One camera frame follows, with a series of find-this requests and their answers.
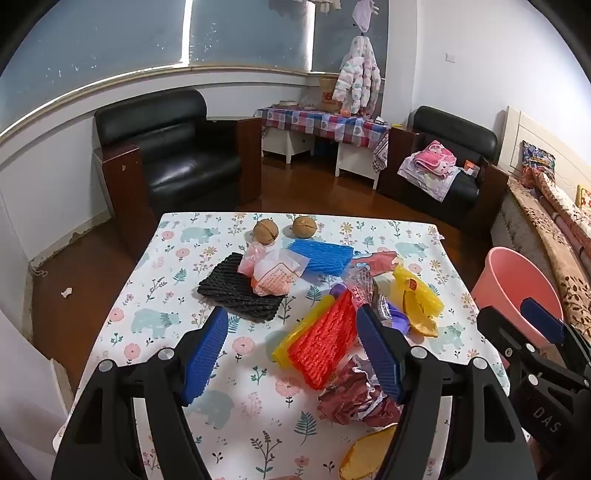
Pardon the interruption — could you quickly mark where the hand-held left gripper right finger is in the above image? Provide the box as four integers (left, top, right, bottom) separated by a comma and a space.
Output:
355, 305, 539, 480

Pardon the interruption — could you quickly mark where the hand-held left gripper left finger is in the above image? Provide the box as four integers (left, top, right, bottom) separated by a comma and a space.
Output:
51, 306, 230, 480

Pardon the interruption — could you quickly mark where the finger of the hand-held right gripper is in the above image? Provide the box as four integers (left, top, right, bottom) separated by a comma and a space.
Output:
519, 298, 591, 370
477, 305, 543, 372

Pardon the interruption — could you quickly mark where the pink plastic bucket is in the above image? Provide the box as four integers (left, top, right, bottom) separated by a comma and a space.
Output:
471, 247, 565, 354

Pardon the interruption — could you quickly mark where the purple wrapper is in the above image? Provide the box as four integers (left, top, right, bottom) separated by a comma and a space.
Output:
329, 282, 411, 335

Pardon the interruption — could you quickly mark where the red foam net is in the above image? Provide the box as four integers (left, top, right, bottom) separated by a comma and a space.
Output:
287, 290, 366, 392

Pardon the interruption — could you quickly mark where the crumpled dark red wrapper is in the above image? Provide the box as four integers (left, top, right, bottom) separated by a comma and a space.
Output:
318, 355, 400, 428

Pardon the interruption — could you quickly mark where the black foam net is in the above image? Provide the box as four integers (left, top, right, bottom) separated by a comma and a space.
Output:
197, 252, 283, 322

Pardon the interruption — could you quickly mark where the clear red printed wrapper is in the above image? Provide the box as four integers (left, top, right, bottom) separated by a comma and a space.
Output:
344, 268, 385, 319

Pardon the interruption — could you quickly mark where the yellow plastic wrapper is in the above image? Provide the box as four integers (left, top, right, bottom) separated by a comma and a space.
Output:
392, 265, 445, 337

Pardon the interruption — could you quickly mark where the yellow foam net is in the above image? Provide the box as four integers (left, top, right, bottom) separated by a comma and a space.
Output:
271, 295, 338, 367

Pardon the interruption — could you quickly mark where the floral tablecloth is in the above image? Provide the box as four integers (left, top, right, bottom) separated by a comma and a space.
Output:
53, 211, 511, 480

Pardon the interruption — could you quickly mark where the pink cartoon wrapper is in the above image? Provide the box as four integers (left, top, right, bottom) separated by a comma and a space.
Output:
351, 250, 403, 278

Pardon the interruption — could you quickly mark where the brown patterned bedspread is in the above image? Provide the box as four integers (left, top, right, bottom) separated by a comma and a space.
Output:
489, 178, 591, 344

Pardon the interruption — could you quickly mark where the yellow orange wrapper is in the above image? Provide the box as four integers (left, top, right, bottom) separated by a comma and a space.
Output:
339, 427, 398, 480

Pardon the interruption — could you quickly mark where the pink plastic bag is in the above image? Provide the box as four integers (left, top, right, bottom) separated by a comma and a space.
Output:
238, 241, 269, 278

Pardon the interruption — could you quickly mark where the white orange printed wrapper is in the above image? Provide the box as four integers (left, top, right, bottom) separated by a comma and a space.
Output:
252, 249, 311, 296

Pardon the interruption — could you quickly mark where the blue foam net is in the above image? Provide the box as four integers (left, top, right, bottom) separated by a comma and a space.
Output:
287, 239, 355, 277

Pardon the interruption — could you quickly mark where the floral rolled quilt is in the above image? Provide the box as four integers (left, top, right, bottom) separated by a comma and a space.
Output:
522, 166, 591, 245

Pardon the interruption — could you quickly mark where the cracked walnut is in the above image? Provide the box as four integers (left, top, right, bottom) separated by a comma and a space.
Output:
253, 219, 280, 244

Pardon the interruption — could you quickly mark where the colourful printed pillow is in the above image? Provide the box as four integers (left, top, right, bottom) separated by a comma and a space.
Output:
521, 141, 557, 188

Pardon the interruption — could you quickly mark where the pale printed cloth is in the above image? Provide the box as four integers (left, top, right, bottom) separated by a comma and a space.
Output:
398, 154, 462, 202

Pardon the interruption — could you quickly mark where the pink folded blanket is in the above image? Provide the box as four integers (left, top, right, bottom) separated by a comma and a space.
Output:
412, 140, 458, 180

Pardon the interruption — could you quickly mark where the white board panel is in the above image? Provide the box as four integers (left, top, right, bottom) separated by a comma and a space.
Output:
0, 307, 75, 462

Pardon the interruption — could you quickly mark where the white headboard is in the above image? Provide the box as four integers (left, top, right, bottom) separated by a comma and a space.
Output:
499, 106, 591, 188

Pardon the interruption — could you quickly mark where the black leather armchair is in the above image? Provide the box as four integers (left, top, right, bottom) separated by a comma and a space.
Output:
376, 105, 509, 232
93, 89, 264, 224

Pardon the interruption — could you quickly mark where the checked towel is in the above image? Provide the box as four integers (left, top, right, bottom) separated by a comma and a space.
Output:
370, 133, 391, 174

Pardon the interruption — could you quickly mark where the checked tablecloth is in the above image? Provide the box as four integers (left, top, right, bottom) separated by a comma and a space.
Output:
256, 105, 391, 149

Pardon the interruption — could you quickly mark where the pale puffy jacket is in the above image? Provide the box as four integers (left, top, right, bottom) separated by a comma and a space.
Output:
332, 36, 383, 114

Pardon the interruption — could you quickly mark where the pink hanging garment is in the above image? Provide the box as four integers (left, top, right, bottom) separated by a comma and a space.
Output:
351, 0, 380, 33

